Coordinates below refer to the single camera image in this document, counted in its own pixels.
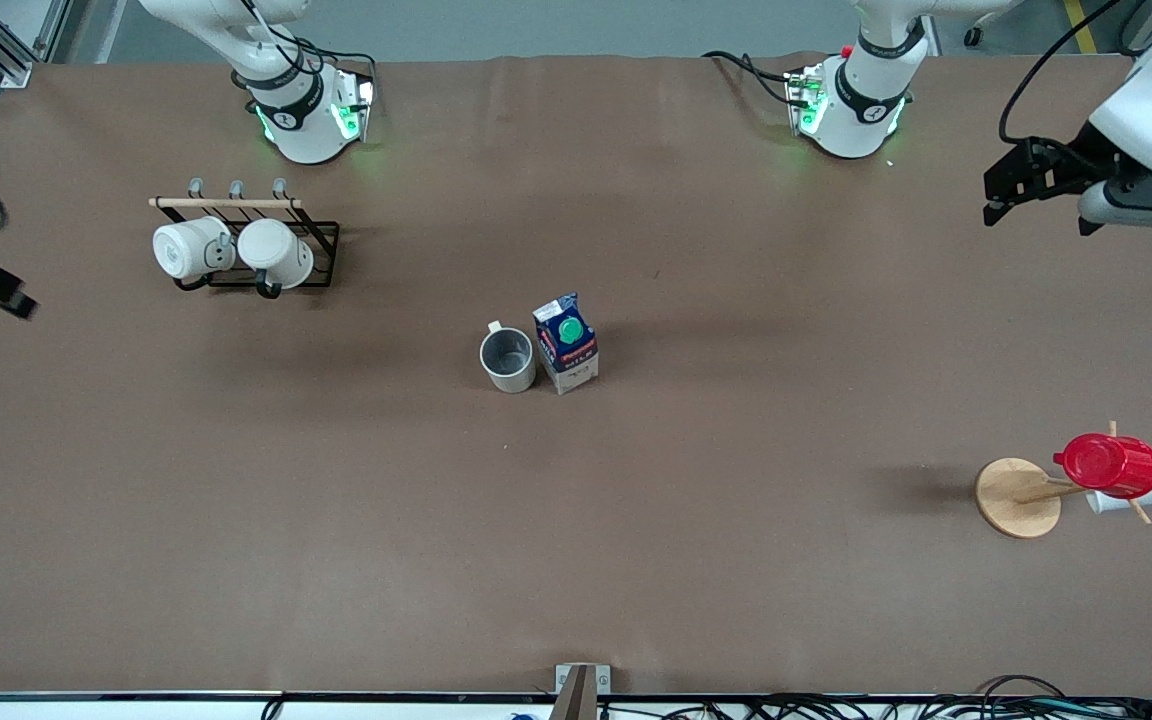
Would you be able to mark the grey metal bracket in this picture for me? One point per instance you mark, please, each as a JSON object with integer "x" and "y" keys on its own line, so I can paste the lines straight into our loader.
{"x": 604, "y": 680}

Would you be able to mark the brown table cover sheet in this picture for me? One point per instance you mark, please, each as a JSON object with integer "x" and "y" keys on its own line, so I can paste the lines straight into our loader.
{"x": 576, "y": 550}

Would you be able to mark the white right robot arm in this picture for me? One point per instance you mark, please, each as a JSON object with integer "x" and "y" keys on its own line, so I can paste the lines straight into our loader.
{"x": 301, "y": 135}

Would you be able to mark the plain white mug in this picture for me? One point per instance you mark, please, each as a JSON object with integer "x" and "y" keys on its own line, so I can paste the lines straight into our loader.
{"x": 276, "y": 250}

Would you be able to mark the black chair caster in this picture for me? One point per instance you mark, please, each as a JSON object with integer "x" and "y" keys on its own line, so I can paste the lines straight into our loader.
{"x": 974, "y": 37}

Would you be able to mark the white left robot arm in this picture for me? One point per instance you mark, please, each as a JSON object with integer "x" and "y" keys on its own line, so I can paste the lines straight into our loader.
{"x": 856, "y": 110}

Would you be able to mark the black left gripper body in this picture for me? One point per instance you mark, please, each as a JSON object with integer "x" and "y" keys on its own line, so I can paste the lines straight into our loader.
{"x": 1074, "y": 160}

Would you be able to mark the white mug with face print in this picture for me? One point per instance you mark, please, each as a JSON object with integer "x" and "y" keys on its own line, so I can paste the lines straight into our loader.
{"x": 181, "y": 250}

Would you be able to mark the beige mug with grey inside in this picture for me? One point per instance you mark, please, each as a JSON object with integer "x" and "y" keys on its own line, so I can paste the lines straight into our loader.
{"x": 511, "y": 380}

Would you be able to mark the wooden mug tree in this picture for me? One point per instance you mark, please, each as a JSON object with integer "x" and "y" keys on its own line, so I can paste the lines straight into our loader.
{"x": 1011, "y": 495}

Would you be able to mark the red cup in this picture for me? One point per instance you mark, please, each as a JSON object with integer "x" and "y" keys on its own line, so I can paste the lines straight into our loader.
{"x": 1111, "y": 465}

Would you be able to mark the small white cup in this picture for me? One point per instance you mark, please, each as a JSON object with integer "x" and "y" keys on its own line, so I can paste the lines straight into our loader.
{"x": 1101, "y": 503}

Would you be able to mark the brown wooden post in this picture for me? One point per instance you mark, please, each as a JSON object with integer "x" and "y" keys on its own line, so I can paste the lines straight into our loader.
{"x": 576, "y": 700}

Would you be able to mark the blue milk carton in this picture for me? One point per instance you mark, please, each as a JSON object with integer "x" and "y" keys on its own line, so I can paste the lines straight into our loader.
{"x": 566, "y": 345}

